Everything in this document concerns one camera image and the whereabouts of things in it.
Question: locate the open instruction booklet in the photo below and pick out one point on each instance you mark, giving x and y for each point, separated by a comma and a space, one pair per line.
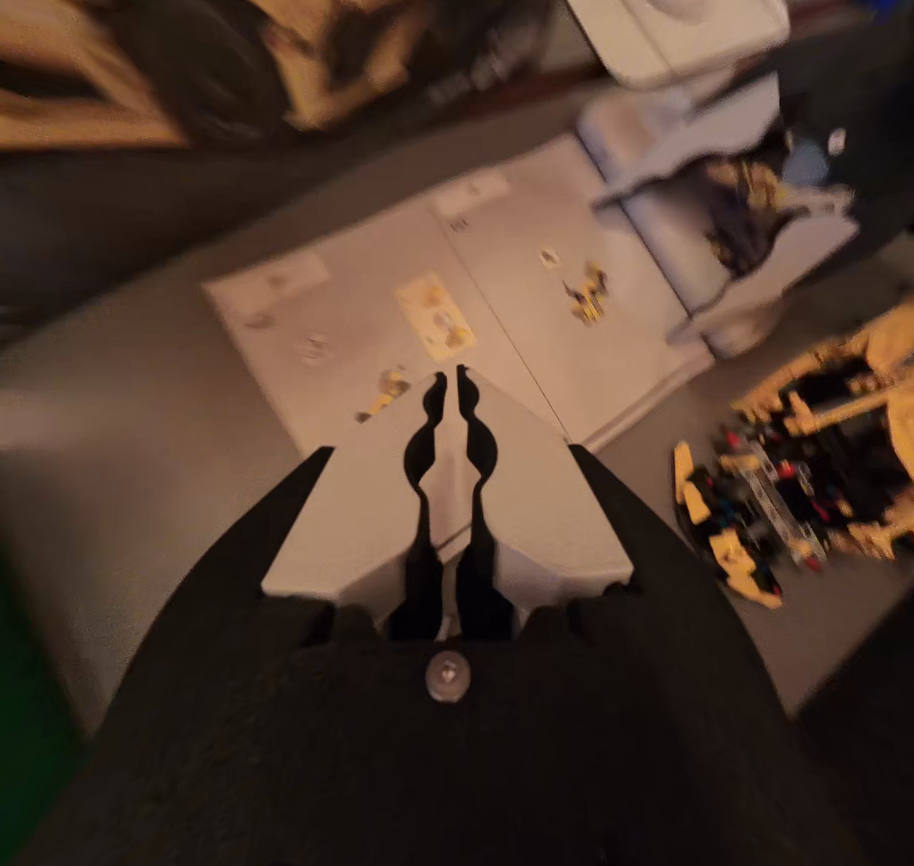
500, 295

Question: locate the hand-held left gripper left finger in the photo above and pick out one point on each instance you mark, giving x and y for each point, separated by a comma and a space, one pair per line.
350, 523

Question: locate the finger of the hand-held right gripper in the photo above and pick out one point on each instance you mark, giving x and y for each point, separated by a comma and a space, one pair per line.
779, 281
686, 131

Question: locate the yellow toy brick car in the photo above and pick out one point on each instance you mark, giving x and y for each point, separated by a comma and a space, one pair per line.
814, 452

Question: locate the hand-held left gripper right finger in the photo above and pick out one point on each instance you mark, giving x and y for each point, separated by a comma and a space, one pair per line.
557, 523

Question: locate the white board stand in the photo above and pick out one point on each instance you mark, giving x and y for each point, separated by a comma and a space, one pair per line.
671, 9

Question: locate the yellow brick wing piece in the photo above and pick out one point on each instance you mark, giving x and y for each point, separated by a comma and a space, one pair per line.
750, 209

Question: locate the toy car set box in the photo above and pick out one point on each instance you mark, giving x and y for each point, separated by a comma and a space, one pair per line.
214, 38

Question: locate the grey desk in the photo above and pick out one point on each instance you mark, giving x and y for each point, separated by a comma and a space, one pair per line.
129, 452

